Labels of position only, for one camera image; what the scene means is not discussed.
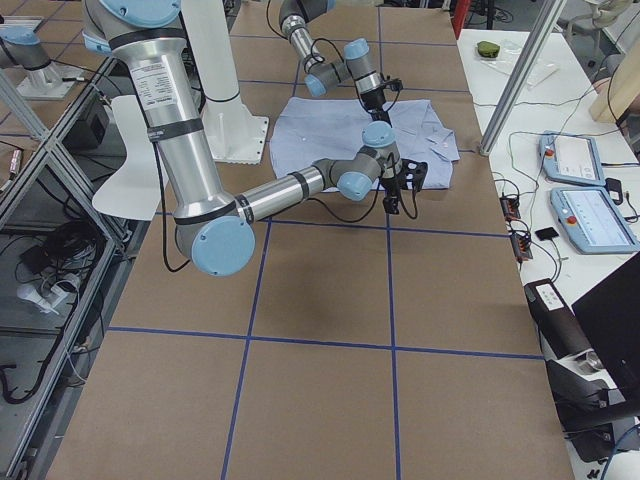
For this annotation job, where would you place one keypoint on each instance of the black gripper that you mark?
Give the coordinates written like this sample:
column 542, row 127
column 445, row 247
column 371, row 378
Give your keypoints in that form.
column 374, row 103
column 390, row 184

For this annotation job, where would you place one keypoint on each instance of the light blue striped shirt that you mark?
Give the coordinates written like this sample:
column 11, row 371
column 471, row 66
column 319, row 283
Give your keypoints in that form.
column 308, row 130

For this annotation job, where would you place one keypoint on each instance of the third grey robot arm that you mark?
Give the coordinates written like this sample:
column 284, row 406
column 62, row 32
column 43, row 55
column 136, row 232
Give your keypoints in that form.
column 46, row 80

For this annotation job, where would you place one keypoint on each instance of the small relay board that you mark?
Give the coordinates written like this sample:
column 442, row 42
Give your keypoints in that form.
column 510, row 208
column 521, row 245

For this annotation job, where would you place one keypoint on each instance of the clear plastic bag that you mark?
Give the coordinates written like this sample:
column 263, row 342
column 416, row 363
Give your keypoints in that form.
column 508, row 57

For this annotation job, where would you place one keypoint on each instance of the brown paper table cover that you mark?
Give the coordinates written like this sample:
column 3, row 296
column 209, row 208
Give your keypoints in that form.
column 352, row 346

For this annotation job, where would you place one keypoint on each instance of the upper blue teach pendant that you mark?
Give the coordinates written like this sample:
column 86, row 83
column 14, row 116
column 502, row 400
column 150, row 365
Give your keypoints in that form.
column 571, row 159

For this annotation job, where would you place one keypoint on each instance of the blue teach pendant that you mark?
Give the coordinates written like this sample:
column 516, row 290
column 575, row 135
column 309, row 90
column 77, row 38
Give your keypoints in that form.
column 592, row 221
column 571, row 159

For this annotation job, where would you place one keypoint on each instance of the lower blue teach pendant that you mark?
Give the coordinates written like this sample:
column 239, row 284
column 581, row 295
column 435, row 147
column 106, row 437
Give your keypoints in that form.
column 592, row 221

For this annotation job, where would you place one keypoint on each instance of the black cylinder device with label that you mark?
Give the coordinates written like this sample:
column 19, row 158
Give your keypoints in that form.
column 555, row 319

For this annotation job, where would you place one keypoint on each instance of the black monitor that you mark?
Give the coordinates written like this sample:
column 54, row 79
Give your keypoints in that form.
column 608, row 314

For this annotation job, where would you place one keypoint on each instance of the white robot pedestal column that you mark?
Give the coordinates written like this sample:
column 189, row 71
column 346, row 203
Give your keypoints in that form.
column 234, row 134

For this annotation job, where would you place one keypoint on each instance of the aluminium frame post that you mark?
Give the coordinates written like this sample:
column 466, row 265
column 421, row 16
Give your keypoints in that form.
column 543, row 26

